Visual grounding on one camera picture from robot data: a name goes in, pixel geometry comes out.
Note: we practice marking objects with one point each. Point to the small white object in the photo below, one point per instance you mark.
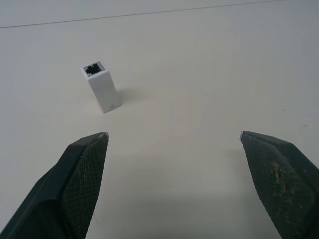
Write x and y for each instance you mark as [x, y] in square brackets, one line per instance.
[102, 89]

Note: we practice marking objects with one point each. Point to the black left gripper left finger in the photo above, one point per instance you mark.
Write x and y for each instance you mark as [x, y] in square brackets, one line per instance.
[74, 184]

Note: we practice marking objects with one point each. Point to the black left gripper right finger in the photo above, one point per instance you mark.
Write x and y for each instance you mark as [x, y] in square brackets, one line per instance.
[281, 179]

